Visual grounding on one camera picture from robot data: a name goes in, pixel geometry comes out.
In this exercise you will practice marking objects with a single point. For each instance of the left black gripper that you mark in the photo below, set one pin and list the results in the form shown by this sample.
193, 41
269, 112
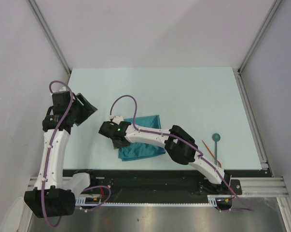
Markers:
87, 109

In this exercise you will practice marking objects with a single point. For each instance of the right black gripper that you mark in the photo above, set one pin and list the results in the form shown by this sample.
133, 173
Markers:
116, 145

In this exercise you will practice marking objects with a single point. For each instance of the teal satin napkin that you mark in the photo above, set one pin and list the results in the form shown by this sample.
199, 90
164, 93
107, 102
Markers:
136, 151

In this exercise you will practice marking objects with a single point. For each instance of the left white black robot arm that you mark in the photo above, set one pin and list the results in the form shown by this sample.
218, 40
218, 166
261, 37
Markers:
51, 196

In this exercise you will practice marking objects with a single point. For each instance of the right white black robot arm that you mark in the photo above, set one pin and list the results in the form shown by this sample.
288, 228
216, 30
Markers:
177, 143

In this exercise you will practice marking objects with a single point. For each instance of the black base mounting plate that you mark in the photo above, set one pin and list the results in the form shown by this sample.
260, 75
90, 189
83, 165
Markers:
141, 186

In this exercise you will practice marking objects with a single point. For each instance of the orange plastic knife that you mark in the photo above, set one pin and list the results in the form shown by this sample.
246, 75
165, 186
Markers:
211, 153

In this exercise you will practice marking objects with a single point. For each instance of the teal plastic spoon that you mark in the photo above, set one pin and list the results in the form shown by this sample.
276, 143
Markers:
216, 138

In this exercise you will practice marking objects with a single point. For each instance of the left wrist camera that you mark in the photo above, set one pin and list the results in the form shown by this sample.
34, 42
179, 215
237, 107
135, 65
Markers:
63, 89

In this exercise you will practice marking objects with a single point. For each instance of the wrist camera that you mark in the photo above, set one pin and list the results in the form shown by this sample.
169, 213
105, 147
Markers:
116, 119
63, 89

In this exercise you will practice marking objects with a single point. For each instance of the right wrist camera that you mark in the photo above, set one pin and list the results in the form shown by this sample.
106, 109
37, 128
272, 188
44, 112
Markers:
116, 119

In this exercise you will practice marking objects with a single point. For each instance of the white slotted cable duct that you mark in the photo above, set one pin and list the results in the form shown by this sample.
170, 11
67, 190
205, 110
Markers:
210, 202

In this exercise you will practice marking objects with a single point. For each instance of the left aluminium frame post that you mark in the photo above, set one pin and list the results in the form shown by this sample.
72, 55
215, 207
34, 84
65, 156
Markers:
49, 35

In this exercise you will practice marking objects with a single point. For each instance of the aluminium frame post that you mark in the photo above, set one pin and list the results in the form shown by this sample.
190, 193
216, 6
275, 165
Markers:
49, 35
261, 32

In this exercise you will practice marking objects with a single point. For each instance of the right aluminium frame post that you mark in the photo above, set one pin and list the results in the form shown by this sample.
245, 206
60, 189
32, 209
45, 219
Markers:
261, 32

